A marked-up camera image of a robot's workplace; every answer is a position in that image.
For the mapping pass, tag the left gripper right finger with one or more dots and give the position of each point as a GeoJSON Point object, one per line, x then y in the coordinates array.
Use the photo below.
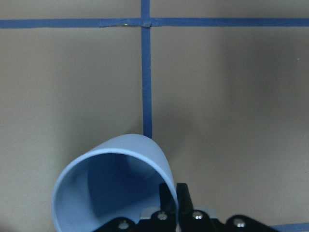
{"type": "Point", "coordinates": [185, 204]}

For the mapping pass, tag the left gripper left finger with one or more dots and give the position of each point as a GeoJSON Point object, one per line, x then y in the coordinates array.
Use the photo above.
{"type": "Point", "coordinates": [168, 205]}

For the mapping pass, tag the blue cup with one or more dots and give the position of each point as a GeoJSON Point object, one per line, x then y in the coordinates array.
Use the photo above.
{"type": "Point", "coordinates": [118, 178]}

